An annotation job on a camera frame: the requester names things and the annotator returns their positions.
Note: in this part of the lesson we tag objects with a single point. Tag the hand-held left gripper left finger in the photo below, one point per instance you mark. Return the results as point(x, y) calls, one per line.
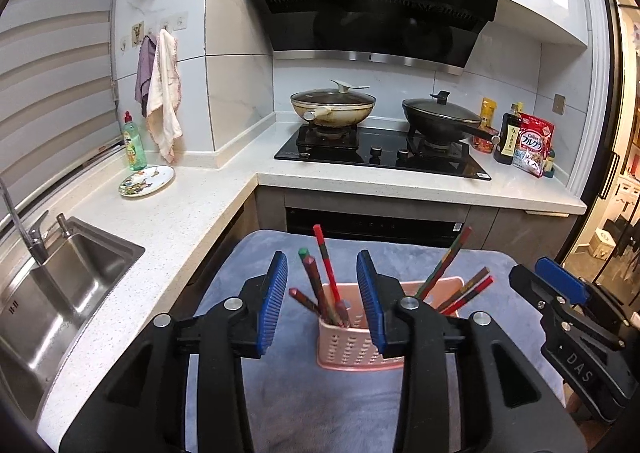
point(272, 303)

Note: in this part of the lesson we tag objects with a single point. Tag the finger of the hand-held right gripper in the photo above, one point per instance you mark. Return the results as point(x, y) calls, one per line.
point(560, 278)
point(530, 285)

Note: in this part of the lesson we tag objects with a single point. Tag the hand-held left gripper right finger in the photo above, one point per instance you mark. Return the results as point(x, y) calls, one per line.
point(372, 303)

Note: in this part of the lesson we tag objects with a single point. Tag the pink perforated utensil holder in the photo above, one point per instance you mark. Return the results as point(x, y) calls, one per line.
point(345, 348)

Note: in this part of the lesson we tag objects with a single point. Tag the green and red chopstick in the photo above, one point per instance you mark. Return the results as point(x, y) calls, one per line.
point(450, 255)

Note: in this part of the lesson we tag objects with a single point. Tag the white box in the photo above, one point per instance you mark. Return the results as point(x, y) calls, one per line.
point(600, 243)

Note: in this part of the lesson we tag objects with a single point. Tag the black built-in appliance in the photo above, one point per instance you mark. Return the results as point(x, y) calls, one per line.
point(375, 225)

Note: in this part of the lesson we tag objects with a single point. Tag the blue-grey plush mat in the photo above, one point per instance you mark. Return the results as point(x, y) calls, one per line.
point(320, 408)

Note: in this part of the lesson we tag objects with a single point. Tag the red cereal bag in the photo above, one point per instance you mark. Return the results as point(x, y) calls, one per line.
point(532, 143)

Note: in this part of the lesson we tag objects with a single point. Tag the dark sauce bottle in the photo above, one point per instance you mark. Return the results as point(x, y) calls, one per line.
point(506, 143)

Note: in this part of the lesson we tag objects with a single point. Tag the red food cup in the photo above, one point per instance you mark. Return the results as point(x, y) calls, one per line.
point(484, 143)

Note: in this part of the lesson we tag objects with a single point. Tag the black gas cooktop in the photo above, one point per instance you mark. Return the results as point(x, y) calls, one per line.
point(385, 153)

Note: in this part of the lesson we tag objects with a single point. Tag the glass sliding door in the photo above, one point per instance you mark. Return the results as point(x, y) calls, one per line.
point(625, 133)

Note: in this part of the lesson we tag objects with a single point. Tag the patterned white plate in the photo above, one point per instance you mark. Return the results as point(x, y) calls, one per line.
point(150, 180)

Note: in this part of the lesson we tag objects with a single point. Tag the yellow packet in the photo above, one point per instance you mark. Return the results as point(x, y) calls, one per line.
point(488, 110)

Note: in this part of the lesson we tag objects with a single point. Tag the black wok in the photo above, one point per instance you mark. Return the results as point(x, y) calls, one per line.
point(435, 131)

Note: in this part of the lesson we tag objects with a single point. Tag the beige pan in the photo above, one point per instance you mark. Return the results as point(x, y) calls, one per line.
point(345, 115)

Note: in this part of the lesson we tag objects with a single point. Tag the black wok lid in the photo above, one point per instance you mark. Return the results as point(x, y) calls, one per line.
point(440, 110)

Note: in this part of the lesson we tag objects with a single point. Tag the stainless steel sink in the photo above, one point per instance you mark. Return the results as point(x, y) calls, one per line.
point(75, 273)

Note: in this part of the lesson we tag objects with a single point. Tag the green dish soap bottle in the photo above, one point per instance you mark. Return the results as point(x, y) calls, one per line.
point(134, 148)

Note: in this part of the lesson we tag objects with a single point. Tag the glass pan lid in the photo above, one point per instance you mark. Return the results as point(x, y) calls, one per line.
point(350, 95)

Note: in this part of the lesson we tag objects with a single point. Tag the sink soap pump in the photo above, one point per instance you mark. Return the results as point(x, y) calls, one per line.
point(62, 225)

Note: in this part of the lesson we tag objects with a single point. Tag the cream towel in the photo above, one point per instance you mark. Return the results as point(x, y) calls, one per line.
point(162, 93)

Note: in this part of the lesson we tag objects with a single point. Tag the chrome faucet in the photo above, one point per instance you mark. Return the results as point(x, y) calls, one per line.
point(35, 238)

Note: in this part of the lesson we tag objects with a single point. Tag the purple cloth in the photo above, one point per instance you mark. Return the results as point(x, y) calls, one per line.
point(146, 68)

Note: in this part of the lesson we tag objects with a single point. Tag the white window blind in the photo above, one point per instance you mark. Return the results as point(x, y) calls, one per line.
point(55, 83)

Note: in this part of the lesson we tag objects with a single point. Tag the grey wall socket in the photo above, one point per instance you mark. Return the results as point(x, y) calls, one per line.
point(558, 103)

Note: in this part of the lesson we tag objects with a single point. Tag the decorated wall hook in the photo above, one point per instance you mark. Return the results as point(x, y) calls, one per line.
point(138, 33)

